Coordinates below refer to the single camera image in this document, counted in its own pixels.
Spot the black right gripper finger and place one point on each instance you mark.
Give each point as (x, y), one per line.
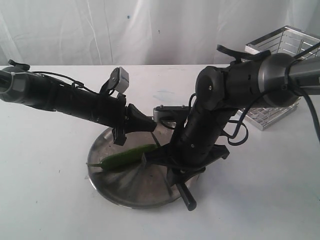
(156, 157)

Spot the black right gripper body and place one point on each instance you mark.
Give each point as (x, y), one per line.
(187, 159)

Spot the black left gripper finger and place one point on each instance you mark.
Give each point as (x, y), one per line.
(137, 121)

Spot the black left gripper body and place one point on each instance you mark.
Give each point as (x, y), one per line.
(119, 113)

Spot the black knife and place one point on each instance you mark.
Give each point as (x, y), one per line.
(185, 193)

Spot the green cucumber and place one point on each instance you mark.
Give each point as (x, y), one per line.
(125, 158)

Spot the metal wire utensil holder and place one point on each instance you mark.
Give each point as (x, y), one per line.
(284, 44)

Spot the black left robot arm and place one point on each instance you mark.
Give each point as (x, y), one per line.
(46, 91)

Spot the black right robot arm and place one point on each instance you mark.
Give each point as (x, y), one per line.
(221, 92)

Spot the round stainless steel plate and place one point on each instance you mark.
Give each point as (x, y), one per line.
(133, 186)

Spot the white backdrop curtain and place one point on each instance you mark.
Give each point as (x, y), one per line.
(142, 32)

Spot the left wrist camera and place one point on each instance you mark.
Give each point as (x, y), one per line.
(118, 81)

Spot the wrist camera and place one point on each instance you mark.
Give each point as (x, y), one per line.
(118, 81)
(169, 116)

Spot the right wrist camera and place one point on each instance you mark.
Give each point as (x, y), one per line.
(169, 116)

